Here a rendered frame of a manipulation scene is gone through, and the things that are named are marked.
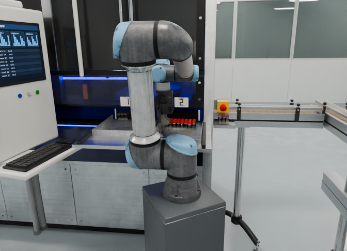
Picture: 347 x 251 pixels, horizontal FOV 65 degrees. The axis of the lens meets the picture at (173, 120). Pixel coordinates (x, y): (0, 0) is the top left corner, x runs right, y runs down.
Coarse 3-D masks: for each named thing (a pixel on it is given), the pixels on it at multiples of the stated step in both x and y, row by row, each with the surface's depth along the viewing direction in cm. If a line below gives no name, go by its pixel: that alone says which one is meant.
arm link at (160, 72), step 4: (160, 64) 130; (152, 68) 121; (156, 68) 120; (160, 68) 121; (164, 68) 123; (168, 68) 123; (172, 68) 122; (152, 72) 121; (156, 72) 121; (160, 72) 121; (164, 72) 121; (168, 72) 122; (172, 72) 122; (152, 76) 122; (156, 76) 121; (160, 76) 121; (164, 76) 121; (168, 76) 123; (172, 76) 123; (156, 80) 122; (160, 80) 122; (164, 80) 125; (168, 80) 124; (172, 80) 124
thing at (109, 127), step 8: (104, 120) 167; (112, 120) 179; (120, 120) 179; (128, 120) 178; (96, 128) 154; (104, 128) 162; (112, 128) 162; (120, 128) 162; (128, 128) 162; (128, 136) 147
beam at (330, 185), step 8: (328, 176) 171; (336, 176) 171; (328, 184) 169; (336, 184) 161; (344, 184) 161; (328, 192) 168; (336, 192) 159; (344, 192) 152; (336, 200) 158; (344, 200) 149; (344, 208) 149; (344, 216) 149
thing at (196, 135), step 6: (156, 126) 154; (198, 126) 164; (168, 132) 153; (174, 132) 153; (180, 132) 153; (186, 132) 153; (192, 132) 153; (198, 132) 152; (162, 138) 133; (198, 138) 142; (198, 144) 131
